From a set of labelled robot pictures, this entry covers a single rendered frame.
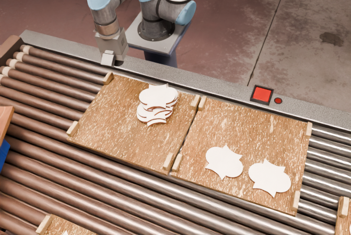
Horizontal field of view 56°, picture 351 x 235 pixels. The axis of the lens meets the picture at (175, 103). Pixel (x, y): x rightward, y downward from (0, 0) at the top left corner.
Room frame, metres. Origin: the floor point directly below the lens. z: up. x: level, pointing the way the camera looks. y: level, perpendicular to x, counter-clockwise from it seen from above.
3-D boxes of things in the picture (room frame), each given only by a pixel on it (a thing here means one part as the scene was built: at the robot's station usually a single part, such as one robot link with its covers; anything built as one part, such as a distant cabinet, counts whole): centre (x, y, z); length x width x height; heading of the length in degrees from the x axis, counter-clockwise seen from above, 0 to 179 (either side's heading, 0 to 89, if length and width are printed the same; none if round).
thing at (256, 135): (0.56, -0.22, 0.93); 0.41 x 0.35 x 0.02; 63
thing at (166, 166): (0.53, 0.05, 0.95); 0.06 x 0.02 x 0.03; 152
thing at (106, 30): (0.91, 0.20, 1.26); 0.08 x 0.08 x 0.05
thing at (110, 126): (0.74, 0.16, 0.93); 0.41 x 0.35 x 0.02; 62
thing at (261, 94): (0.79, -0.34, 0.92); 0.06 x 0.06 x 0.01; 61
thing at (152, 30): (1.31, 0.05, 0.93); 0.15 x 0.15 x 0.10
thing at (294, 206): (0.35, -0.33, 0.95); 0.06 x 0.02 x 0.03; 153
